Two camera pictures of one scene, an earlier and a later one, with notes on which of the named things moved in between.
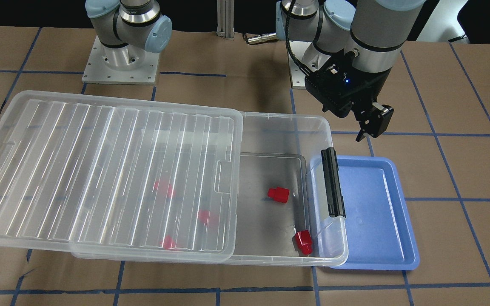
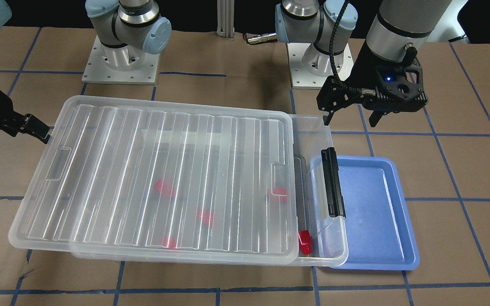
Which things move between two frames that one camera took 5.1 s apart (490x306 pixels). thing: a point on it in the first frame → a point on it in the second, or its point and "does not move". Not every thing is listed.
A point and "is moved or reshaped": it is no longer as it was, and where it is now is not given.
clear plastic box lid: [108, 178] is moved or reshaped
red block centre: [165, 188] does not move
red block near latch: [304, 242] does not move
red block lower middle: [168, 243] does not move
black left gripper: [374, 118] → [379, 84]
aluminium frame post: [225, 18] does not move
